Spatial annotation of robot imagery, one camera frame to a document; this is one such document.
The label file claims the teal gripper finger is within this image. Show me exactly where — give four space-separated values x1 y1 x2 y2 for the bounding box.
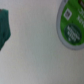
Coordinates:
0 9 11 50

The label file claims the green-lidded white k-cup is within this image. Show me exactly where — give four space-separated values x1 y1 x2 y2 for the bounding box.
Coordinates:
56 0 84 50

